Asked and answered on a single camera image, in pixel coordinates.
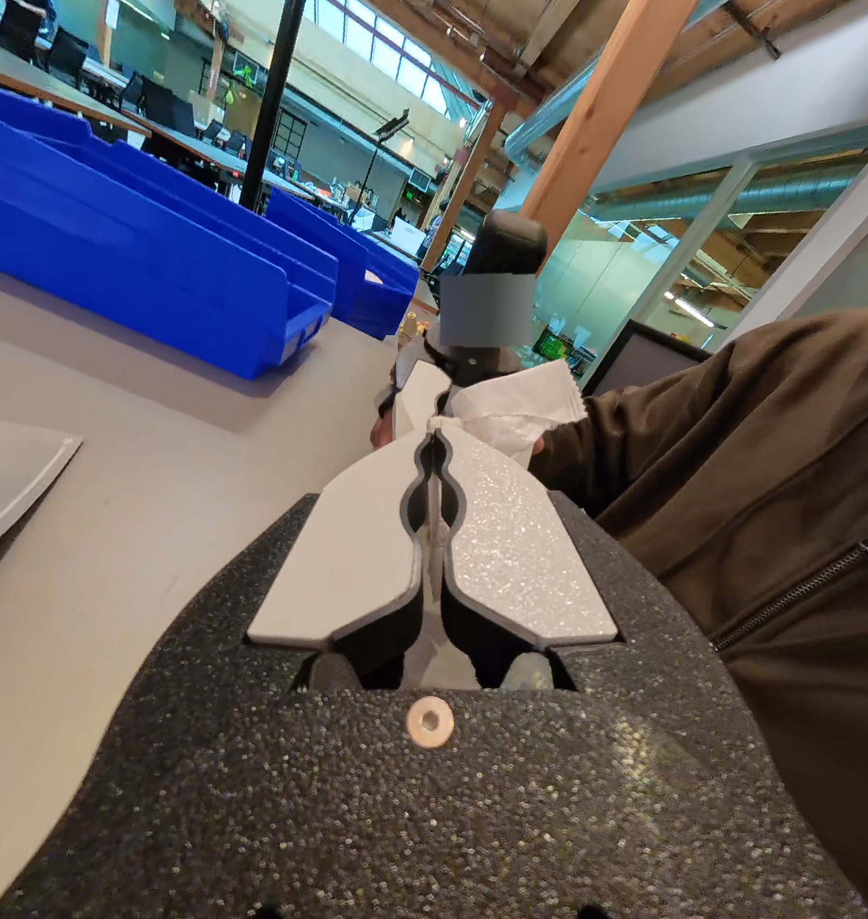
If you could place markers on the person's right forearm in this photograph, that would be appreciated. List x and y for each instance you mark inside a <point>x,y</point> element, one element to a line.
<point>692,431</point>

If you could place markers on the small white paper bag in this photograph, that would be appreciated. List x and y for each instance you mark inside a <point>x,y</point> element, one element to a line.
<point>520,402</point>

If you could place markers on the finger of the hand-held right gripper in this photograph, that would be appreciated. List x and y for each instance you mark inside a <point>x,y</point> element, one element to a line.
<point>419,398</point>

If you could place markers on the open grey instruction booklet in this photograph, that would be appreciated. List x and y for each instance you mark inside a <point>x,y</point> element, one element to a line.
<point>10,474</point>

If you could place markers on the black-framed grey panel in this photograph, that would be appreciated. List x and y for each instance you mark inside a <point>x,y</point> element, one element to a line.
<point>649,359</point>

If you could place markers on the black light stand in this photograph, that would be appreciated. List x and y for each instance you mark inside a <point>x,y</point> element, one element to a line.
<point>391,129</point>

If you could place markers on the long wooden-edged table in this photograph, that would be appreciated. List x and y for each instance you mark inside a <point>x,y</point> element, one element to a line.
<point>17,72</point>

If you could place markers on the metal ventilation duct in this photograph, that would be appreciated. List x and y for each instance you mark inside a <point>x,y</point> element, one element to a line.
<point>800,188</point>

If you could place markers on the wooden pillar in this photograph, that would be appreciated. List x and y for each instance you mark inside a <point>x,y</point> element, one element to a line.
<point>606,93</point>

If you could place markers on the person's brown jacket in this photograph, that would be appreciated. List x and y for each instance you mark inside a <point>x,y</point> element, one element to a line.
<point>800,718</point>

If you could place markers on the slanted wooden post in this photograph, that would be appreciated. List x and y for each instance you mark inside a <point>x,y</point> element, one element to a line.
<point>470,172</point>

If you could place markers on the grey desk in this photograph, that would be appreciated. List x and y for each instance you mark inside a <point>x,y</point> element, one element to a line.
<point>154,502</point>

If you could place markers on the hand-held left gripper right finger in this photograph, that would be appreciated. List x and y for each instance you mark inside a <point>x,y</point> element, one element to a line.
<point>527,567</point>

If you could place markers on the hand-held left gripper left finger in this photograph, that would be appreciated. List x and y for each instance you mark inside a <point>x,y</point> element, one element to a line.
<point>333,567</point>

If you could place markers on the person's right hand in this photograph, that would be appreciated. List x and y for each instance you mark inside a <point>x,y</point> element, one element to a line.
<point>382,433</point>

